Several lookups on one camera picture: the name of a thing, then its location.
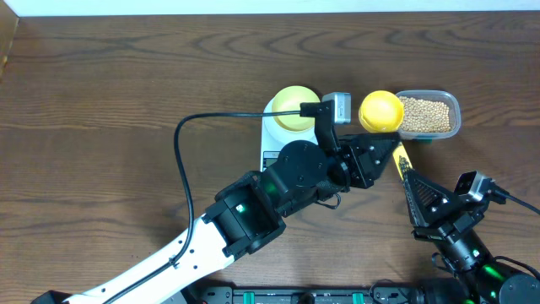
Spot yellow measuring scoop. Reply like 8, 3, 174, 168
358, 90, 413, 179

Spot yellow bowl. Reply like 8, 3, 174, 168
271, 85, 321, 133

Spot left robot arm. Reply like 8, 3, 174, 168
33, 133, 400, 303

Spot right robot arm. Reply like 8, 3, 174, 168
402, 169, 539, 304

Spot white digital kitchen scale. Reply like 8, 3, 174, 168
260, 117, 317, 171

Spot soybeans in container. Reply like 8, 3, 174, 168
400, 96, 451, 133

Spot clear plastic container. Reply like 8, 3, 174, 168
397, 90, 462, 140

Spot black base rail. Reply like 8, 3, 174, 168
181, 285, 415, 304

